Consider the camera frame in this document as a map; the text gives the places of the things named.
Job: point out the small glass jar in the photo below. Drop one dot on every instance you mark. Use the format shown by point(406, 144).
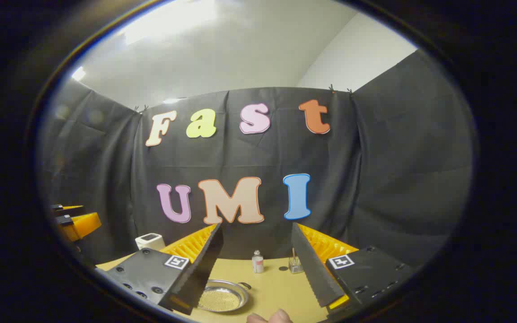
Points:
point(295, 266)

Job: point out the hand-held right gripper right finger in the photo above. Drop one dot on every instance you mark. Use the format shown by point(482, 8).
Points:
point(312, 273)

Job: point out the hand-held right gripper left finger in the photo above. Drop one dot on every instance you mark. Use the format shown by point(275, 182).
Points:
point(204, 269)

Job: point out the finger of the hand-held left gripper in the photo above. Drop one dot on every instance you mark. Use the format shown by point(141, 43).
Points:
point(67, 208)
point(81, 226)

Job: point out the yellow soybeans pile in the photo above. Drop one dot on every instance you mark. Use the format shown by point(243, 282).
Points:
point(220, 298)

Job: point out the stainless steel pot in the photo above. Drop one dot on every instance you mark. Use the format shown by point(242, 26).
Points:
point(236, 289)

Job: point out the small white bottle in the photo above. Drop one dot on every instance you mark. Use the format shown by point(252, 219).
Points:
point(257, 264)

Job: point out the white toaster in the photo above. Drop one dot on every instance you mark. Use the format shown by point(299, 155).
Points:
point(150, 241)

